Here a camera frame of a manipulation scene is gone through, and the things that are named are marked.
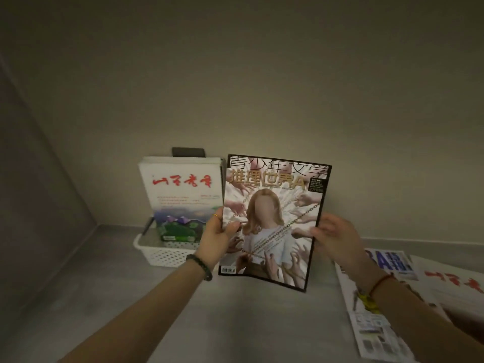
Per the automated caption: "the person's left hand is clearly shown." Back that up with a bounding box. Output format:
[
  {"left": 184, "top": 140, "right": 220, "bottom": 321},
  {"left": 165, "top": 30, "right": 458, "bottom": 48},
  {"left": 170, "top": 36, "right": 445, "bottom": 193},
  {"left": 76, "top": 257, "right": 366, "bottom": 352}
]
[{"left": 194, "top": 207, "right": 241, "bottom": 272}]

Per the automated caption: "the person's right hand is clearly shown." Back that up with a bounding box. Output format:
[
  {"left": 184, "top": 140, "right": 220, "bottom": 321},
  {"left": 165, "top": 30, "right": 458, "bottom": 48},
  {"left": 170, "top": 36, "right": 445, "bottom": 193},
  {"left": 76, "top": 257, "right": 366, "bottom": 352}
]
[{"left": 291, "top": 213, "right": 374, "bottom": 285}]

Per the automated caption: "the magazine with illustrated hands cover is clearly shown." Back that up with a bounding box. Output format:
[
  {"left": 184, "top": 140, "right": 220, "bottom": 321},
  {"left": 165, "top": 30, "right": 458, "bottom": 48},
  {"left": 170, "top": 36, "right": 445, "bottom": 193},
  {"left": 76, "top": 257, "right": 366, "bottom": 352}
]
[{"left": 218, "top": 154, "right": 333, "bottom": 293}]

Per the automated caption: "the person's right forearm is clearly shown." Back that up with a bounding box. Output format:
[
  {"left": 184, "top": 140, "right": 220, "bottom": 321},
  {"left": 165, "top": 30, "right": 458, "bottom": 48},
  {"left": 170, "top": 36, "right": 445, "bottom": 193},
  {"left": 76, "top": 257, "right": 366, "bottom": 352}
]
[{"left": 355, "top": 271, "right": 484, "bottom": 363}]

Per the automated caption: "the person's left forearm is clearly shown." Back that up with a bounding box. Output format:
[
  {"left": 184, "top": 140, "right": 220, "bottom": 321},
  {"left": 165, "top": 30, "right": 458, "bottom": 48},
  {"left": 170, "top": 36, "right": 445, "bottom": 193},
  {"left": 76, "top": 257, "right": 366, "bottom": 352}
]
[{"left": 57, "top": 261, "right": 212, "bottom": 363}]

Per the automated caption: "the white magazine with landscape picture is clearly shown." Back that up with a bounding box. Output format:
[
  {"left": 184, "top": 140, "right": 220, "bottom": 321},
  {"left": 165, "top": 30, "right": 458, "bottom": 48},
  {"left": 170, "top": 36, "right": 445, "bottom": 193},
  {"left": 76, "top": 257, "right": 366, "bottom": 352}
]
[{"left": 138, "top": 156, "right": 227, "bottom": 243}]

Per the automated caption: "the white perforated plastic basket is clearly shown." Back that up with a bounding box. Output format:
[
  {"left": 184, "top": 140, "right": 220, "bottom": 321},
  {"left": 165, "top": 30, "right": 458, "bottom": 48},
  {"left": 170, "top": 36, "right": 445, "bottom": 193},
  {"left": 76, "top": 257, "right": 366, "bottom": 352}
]
[{"left": 133, "top": 222, "right": 213, "bottom": 268}]

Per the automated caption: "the magazine with blue lettering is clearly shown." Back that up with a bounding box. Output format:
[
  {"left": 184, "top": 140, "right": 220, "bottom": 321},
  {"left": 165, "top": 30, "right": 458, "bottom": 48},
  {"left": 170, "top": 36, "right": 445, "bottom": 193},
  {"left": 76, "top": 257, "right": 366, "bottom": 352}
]
[{"left": 334, "top": 247, "right": 421, "bottom": 363}]

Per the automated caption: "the white magazine with red lettering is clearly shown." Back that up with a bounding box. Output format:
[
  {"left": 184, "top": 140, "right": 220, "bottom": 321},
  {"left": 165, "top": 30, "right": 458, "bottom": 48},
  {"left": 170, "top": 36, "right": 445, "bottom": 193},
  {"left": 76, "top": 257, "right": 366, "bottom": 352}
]
[{"left": 410, "top": 256, "right": 484, "bottom": 339}]

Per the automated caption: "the green bead bracelet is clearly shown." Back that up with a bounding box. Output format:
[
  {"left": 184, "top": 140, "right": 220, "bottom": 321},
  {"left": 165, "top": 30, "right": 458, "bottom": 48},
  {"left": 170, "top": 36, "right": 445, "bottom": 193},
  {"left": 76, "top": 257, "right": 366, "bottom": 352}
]
[{"left": 185, "top": 254, "right": 213, "bottom": 281}]

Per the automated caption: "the dark grey wall bracket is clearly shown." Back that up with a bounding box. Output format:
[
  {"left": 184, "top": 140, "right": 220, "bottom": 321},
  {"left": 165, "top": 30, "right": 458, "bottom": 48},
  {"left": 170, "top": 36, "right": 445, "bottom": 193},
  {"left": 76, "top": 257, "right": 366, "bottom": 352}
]
[{"left": 172, "top": 147, "right": 207, "bottom": 158}]

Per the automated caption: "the red string bracelet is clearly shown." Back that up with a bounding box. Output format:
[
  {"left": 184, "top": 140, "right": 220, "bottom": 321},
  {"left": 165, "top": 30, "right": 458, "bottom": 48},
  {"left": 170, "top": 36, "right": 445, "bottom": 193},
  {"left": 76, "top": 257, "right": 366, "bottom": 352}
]
[{"left": 367, "top": 273, "right": 400, "bottom": 299}]

